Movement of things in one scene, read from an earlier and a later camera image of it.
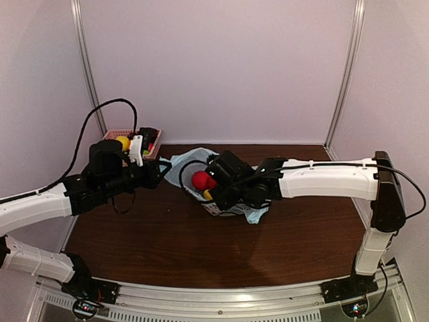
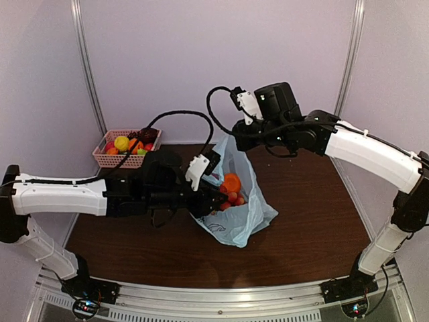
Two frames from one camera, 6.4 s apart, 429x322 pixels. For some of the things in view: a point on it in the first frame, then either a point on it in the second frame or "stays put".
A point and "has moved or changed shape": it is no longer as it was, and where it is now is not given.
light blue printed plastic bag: x=179 y=170 has moved or changed shape
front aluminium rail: x=299 y=302 stays put
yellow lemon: x=126 y=142 stays put
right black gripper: x=224 y=202 → x=244 y=143
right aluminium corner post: x=358 y=25 stays put
